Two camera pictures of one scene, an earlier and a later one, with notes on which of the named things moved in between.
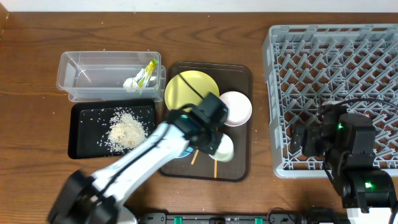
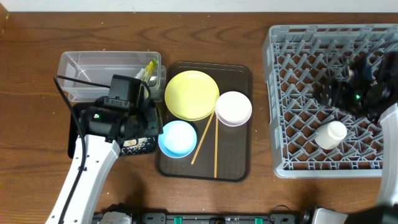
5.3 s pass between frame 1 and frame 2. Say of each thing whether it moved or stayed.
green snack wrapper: stayed
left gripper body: moved
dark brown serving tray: stayed
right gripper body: moved
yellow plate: stayed
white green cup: moved
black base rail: stayed
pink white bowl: stayed
